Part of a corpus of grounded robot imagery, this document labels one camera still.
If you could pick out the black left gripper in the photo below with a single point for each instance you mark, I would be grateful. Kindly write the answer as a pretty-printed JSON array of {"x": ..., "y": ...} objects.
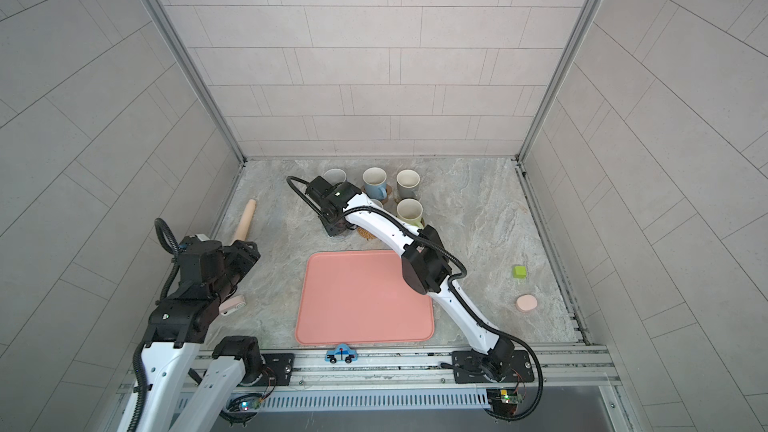
[{"x": 245, "y": 255}]

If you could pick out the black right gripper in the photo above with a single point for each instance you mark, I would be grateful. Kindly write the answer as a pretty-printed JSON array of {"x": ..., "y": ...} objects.
[{"x": 330, "y": 226}]

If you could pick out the blue mug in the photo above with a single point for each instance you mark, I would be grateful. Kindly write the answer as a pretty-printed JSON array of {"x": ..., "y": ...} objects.
[
  {"x": 375, "y": 183},
  {"x": 335, "y": 176}
]

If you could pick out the tan rattan coaster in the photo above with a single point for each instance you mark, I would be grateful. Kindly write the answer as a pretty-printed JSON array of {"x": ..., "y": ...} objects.
[{"x": 365, "y": 233}]

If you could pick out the grey handled white mug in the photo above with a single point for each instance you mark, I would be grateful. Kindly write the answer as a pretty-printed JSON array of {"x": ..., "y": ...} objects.
[{"x": 408, "y": 182}]

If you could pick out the green handled white mug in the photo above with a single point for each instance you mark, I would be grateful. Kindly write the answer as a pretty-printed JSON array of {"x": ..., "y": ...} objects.
[{"x": 410, "y": 211}]

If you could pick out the cork paw print coaster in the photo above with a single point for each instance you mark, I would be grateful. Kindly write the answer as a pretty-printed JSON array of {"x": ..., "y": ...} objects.
[{"x": 389, "y": 195}]

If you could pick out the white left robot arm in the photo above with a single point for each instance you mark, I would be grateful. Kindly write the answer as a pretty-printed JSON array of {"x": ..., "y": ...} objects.
[{"x": 161, "y": 364}]

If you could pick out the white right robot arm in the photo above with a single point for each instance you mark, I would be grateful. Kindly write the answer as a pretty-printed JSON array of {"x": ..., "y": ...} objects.
[{"x": 426, "y": 266}]

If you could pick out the small pink stapler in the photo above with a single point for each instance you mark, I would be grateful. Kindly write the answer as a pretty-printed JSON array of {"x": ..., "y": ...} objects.
[{"x": 232, "y": 304}]

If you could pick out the beige wooden rolling pin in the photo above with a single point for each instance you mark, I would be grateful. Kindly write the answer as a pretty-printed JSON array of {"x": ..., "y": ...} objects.
[{"x": 245, "y": 221}]

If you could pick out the pink silicone tray mat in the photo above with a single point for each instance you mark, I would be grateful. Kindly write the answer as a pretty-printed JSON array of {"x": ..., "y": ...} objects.
[{"x": 360, "y": 297}]

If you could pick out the left circuit board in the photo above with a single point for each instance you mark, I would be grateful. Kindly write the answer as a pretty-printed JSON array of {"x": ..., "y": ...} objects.
[{"x": 248, "y": 403}]

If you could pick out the circuit board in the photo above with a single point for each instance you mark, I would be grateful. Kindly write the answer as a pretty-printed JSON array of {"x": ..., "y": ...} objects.
[
  {"x": 248, "y": 403},
  {"x": 504, "y": 403}
]

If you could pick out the blue toy car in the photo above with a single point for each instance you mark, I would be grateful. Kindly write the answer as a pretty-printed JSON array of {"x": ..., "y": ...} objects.
[{"x": 341, "y": 353}]

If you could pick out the green small cube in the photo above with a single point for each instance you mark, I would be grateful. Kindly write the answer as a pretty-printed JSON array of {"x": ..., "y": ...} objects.
[{"x": 520, "y": 272}]

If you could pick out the pink round soap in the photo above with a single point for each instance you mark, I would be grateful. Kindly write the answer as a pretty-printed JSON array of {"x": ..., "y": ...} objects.
[{"x": 526, "y": 303}]

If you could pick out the right circuit board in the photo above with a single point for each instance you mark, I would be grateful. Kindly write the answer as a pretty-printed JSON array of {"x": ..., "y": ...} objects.
[{"x": 504, "y": 403}]

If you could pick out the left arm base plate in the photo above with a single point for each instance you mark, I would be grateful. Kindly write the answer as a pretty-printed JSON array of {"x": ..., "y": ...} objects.
[{"x": 269, "y": 370}]

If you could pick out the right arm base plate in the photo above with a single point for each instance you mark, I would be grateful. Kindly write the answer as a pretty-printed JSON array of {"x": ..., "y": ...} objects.
[{"x": 467, "y": 369}]

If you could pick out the aluminium rail frame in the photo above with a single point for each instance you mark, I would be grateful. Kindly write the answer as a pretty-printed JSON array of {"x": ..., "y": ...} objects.
[{"x": 394, "y": 379}]

